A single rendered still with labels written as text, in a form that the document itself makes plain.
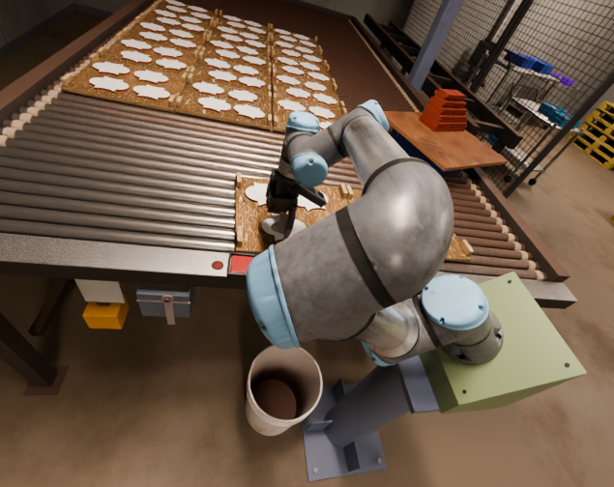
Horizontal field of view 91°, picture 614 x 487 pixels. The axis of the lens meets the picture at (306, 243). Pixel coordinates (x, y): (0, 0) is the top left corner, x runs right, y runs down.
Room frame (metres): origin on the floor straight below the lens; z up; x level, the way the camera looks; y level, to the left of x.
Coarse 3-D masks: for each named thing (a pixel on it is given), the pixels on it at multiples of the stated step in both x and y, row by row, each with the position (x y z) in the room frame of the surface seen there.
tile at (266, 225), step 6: (276, 216) 0.71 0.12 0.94; (264, 222) 0.67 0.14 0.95; (270, 222) 0.68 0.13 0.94; (294, 222) 0.72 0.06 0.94; (300, 222) 0.73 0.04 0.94; (264, 228) 0.65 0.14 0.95; (270, 228) 0.65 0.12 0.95; (294, 228) 0.69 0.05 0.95; (300, 228) 0.70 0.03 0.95; (270, 234) 0.63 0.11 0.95; (276, 234) 0.64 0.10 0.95; (282, 234) 0.65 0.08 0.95; (294, 234) 0.67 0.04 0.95; (276, 240) 0.62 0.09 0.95; (282, 240) 0.63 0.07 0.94
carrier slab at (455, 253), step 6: (354, 192) 1.01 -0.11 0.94; (360, 192) 1.03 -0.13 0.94; (354, 198) 0.98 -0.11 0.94; (348, 204) 0.93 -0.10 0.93; (456, 240) 0.95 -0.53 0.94; (450, 246) 0.89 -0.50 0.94; (456, 246) 0.91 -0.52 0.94; (450, 252) 0.86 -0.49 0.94; (456, 252) 0.88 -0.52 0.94; (462, 252) 0.89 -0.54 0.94; (450, 258) 0.83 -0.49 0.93; (456, 258) 0.84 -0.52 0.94; (462, 258) 0.86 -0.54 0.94; (468, 258) 0.87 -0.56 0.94
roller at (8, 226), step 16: (0, 224) 0.37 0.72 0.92; (16, 224) 0.39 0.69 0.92; (32, 224) 0.40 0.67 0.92; (48, 224) 0.42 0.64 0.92; (96, 240) 0.43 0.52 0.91; (112, 240) 0.45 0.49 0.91; (128, 240) 0.46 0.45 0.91; (144, 240) 0.48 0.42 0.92; (160, 240) 0.49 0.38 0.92; (176, 240) 0.51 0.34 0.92; (192, 240) 0.53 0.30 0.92; (208, 240) 0.55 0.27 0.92; (464, 272) 0.82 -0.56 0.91; (480, 272) 0.84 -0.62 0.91; (496, 272) 0.87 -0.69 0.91; (528, 272) 0.93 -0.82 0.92; (544, 272) 0.97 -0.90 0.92
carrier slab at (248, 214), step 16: (240, 192) 0.78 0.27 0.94; (336, 192) 0.97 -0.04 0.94; (240, 208) 0.70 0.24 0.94; (256, 208) 0.73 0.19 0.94; (304, 208) 0.82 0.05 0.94; (336, 208) 0.88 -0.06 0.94; (240, 224) 0.64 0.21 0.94; (256, 224) 0.66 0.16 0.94; (256, 240) 0.60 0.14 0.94; (272, 240) 0.62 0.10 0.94
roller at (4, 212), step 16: (0, 208) 0.41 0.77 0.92; (16, 208) 0.43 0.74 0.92; (32, 208) 0.45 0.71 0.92; (64, 224) 0.45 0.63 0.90; (80, 224) 0.46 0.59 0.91; (96, 224) 0.47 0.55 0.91; (112, 224) 0.49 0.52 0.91; (128, 224) 0.51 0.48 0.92; (144, 224) 0.52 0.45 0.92; (160, 224) 0.54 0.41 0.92; (176, 224) 0.56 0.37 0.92; (224, 240) 0.59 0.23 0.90; (480, 256) 0.93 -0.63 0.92
